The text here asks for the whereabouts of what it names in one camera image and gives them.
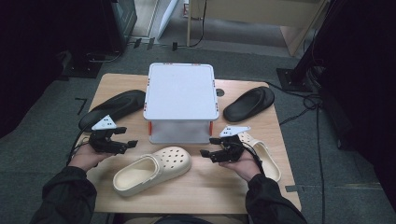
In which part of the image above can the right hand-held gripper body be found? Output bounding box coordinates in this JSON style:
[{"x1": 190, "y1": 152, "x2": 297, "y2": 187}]
[{"x1": 213, "y1": 125, "x2": 251, "y2": 163}]

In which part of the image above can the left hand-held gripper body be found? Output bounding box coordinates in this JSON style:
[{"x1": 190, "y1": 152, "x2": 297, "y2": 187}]
[{"x1": 88, "y1": 115, "x2": 129, "y2": 155}]

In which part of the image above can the black slipper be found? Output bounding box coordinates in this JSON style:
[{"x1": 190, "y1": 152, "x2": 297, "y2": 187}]
[
  {"x1": 222, "y1": 86, "x2": 276, "y2": 123},
  {"x1": 78, "y1": 89, "x2": 147, "y2": 133}
]

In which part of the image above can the cream clog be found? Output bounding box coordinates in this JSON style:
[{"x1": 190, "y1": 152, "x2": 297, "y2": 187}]
[
  {"x1": 237, "y1": 132, "x2": 282, "y2": 183},
  {"x1": 112, "y1": 146, "x2": 192, "y2": 198}
]

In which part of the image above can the white shoe rack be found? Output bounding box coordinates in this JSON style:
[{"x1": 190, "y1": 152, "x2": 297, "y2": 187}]
[{"x1": 143, "y1": 63, "x2": 220, "y2": 145}]

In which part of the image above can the person's right hand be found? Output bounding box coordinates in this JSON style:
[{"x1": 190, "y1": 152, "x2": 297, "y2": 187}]
[{"x1": 219, "y1": 148, "x2": 262, "y2": 183}]

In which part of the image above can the person's left hand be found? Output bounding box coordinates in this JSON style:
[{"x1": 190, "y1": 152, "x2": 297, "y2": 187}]
[{"x1": 67, "y1": 141, "x2": 116, "y2": 173}]

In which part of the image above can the black flat stand base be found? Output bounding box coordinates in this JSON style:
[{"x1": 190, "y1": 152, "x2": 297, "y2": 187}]
[{"x1": 61, "y1": 58, "x2": 104, "y2": 79}]

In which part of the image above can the dark cabinet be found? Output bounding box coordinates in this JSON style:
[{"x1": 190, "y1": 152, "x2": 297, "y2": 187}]
[{"x1": 101, "y1": 0, "x2": 138, "y2": 54}]

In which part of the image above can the white leaning board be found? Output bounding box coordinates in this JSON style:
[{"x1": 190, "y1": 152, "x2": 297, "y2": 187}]
[{"x1": 156, "y1": 0, "x2": 180, "y2": 40}]

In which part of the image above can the light wooden desk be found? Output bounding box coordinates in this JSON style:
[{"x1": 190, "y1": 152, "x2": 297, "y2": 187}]
[{"x1": 186, "y1": 0, "x2": 331, "y2": 58}]

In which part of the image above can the right hand-held gripper cable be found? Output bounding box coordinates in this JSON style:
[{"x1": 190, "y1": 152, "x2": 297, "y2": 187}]
[{"x1": 239, "y1": 136, "x2": 265, "y2": 175}]

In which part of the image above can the hand-held gripper cable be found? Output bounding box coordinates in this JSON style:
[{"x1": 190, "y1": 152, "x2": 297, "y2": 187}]
[
  {"x1": 65, "y1": 129, "x2": 92, "y2": 166},
  {"x1": 239, "y1": 136, "x2": 265, "y2": 175}
]

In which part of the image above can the left hand-held gripper cable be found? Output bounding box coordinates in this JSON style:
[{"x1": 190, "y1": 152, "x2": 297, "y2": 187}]
[{"x1": 65, "y1": 129, "x2": 92, "y2": 166}]

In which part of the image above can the black floor cable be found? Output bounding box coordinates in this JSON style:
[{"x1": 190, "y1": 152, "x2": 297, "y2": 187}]
[{"x1": 265, "y1": 80, "x2": 327, "y2": 224}]

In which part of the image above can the black stand with base plate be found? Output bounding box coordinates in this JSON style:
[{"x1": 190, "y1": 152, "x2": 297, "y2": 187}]
[{"x1": 276, "y1": 0, "x2": 339, "y2": 93}]

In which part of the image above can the black hanging cable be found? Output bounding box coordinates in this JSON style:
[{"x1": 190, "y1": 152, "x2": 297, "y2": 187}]
[{"x1": 189, "y1": 0, "x2": 208, "y2": 49}]

